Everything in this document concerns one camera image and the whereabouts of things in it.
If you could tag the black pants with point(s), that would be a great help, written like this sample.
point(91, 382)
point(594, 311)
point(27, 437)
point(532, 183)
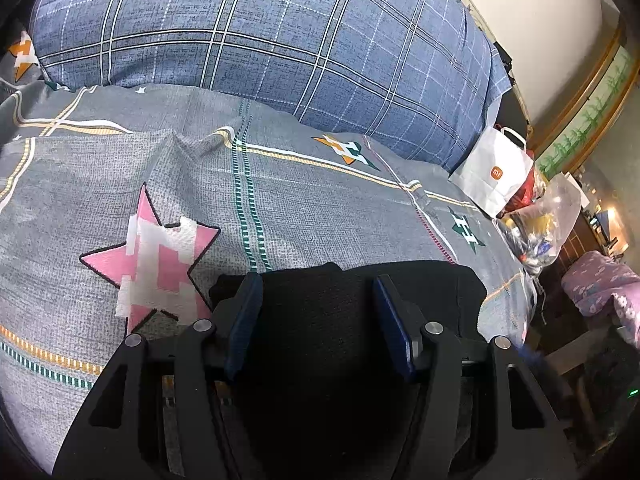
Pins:
point(320, 310)

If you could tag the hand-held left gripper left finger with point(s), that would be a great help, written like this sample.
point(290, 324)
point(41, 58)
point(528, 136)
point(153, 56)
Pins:
point(245, 322)

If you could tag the purple floral cloth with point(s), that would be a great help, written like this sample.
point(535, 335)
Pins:
point(595, 280)

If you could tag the grey star printed bedsheet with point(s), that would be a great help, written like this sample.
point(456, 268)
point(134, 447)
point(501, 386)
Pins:
point(300, 200)

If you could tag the red bag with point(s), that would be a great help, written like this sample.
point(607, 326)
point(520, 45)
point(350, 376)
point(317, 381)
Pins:
point(525, 192)

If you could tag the wooden framed bamboo print panel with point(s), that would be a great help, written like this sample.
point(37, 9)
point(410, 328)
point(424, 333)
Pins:
point(590, 120)

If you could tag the white paper bag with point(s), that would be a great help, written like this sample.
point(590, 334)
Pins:
point(492, 175)

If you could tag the clear plastic bag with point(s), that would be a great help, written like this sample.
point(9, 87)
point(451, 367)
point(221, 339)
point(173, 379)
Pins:
point(555, 210)

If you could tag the blue plaid pillow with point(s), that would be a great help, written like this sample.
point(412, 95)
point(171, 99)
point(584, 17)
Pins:
point(250, 35)

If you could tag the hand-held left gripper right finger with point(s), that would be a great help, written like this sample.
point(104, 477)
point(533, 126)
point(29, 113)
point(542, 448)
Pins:
point(395, 325)

